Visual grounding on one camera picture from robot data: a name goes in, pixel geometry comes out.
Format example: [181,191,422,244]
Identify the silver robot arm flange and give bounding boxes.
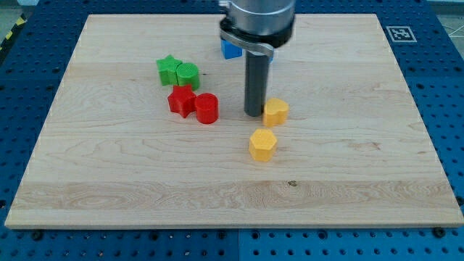
[218,0,296,58]

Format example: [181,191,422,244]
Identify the red circle block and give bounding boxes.
[194,93,219,124]

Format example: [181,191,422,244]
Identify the green circle block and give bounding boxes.
[176,62,200,91]

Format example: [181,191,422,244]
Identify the yellow hexagon block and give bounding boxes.
[249,128,278,162]

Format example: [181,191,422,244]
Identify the yellow heart block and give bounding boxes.
[262,98,289,127]

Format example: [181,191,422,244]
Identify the red star block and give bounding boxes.
[167,84,196,118]

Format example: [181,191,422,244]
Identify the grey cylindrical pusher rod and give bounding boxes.
[244,51,270,117]

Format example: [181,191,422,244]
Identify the blue block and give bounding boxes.
[220,38,243,59]

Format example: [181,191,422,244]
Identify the wooden board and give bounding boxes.
[5,14,463,229]

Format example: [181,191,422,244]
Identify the green star block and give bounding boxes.
[156,54,183,86]

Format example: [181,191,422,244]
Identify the white fiducial marker tag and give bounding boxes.
[386,25,417,43]

